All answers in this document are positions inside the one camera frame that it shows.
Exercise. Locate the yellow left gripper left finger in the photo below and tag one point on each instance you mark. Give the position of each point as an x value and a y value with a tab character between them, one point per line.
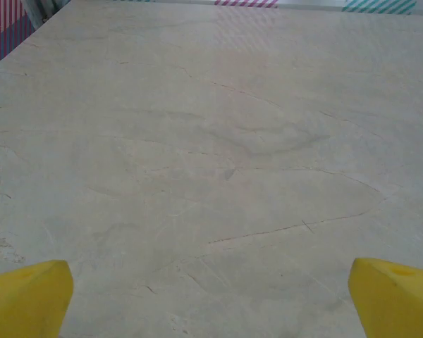
28	299

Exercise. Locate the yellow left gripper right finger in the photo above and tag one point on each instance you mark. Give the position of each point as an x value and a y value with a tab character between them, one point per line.
395	303

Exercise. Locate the multicolour plaid backdrop panel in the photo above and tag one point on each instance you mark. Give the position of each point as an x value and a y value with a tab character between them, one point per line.
3	31
246	3

